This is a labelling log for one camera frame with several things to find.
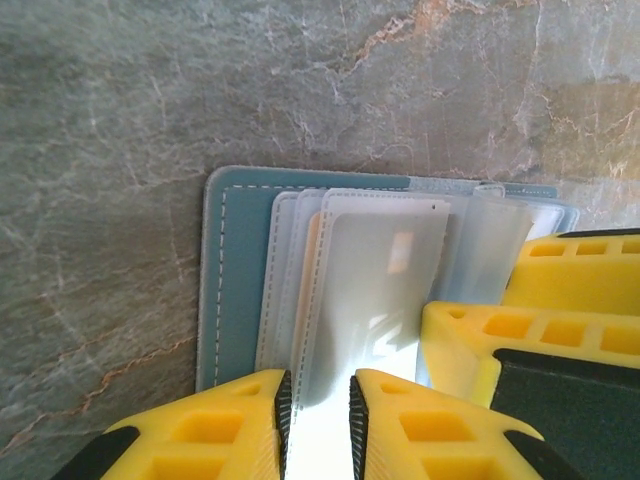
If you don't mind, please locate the blue card holder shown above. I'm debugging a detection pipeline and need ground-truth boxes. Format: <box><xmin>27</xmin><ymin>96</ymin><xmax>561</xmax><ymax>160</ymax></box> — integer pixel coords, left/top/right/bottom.
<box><xmin>193</xmin><ymin>164</ymin><xmax>582</xmax><ymax>396</ymax></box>

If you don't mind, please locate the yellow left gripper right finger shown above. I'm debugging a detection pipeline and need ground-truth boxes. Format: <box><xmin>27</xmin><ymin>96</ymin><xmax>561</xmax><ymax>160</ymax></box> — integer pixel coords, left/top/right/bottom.
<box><xmin>348</xmin><ymin>368</ymin><xmax>589</xmax><ymax>480</ymax></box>

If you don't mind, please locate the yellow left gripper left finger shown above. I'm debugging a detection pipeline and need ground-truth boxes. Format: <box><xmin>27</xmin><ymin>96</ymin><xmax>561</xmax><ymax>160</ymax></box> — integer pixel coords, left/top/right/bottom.
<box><xmin>49</xmin><ymin>368</ymin><xmax>294</xmax><ymax>480</ymax></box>

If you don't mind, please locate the tan brown credit card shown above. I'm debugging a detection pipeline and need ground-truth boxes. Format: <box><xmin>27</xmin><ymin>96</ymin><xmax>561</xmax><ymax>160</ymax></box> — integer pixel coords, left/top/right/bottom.
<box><xmin>305</xmin><ymin>212</ymin><xmax>325</xmax><ymax>351</ymax></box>

